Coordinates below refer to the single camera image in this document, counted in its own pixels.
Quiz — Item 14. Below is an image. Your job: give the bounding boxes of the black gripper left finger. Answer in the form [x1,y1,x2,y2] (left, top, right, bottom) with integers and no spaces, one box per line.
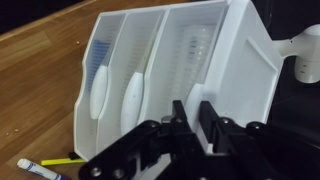
[171,99,193,134]

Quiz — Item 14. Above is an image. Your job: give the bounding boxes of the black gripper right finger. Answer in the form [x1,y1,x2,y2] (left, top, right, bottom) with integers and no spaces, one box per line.
[198,100,223,136]

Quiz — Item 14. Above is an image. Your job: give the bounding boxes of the white translucent plastic drawer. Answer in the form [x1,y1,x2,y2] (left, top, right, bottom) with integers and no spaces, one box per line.
[96,11,168,141]
[137,3,231,148]
[81,13,128,148]

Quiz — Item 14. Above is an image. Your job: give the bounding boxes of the blue plastic pieces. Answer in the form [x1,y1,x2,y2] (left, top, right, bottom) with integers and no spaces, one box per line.
[87,39,111,93]

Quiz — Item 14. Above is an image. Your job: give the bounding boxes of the yellow marker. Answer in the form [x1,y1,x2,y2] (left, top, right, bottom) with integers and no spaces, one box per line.
[40,157,86,167]

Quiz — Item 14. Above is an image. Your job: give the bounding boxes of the white and blue marker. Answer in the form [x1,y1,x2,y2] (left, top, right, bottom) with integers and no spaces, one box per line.
[16,157,71,180]

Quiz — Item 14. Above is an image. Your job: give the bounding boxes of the white plastic cabinet frame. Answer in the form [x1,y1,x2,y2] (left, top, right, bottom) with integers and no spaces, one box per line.
[73,0,284,161]

